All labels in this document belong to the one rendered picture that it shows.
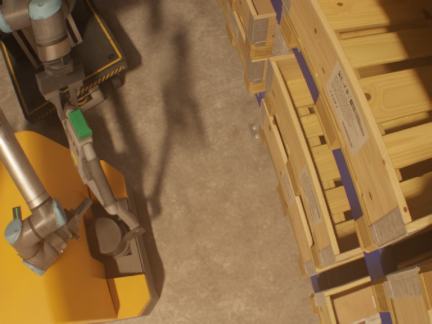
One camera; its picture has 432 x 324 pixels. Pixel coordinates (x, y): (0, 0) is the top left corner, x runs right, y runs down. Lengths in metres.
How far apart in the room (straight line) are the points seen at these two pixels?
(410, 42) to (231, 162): 1.44
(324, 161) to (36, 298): 1.24
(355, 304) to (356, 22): 1.21
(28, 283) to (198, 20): 2.10
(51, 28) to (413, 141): 1.02
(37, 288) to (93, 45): 1.55
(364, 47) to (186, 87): 1.59
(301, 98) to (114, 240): 1.04
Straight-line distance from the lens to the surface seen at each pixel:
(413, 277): 0.98
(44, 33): 1.10
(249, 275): 2.38
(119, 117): 2.70
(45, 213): 1.41
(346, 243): 1.69
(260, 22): 1.83
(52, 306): 1.62
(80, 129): 1.09
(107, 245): 2.02
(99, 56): 2.57
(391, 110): 1.27
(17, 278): 1.67
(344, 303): 1.96
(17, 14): 1.24
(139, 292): 2.08
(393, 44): 1.40
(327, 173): 1.74
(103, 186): 1.12
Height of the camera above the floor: 2.37
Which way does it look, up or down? 71 degrees down
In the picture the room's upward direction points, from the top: 3 degrees counter-clockwise
